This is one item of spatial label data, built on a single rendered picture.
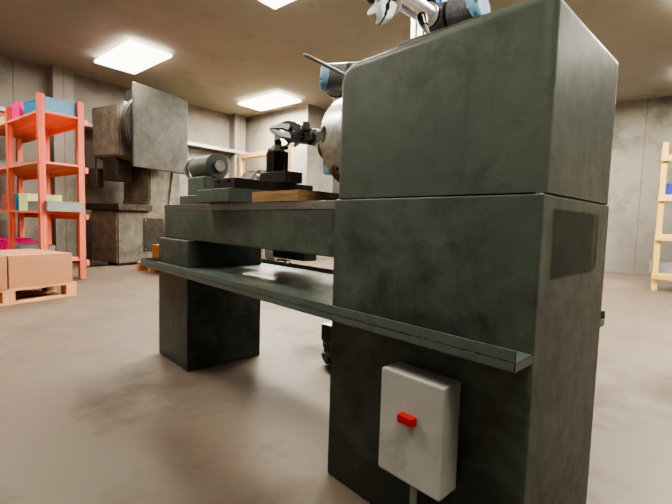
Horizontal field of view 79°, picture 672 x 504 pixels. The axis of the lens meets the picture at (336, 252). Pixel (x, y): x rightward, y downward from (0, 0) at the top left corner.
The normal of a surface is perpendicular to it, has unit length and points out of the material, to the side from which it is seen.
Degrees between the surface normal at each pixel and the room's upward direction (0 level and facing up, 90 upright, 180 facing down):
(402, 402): 90
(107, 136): 92
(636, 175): 90
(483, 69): 90
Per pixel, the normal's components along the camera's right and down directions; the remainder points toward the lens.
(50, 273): 0.89, 0.06
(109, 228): -0.46, 0.05
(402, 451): -0.73, 0.03
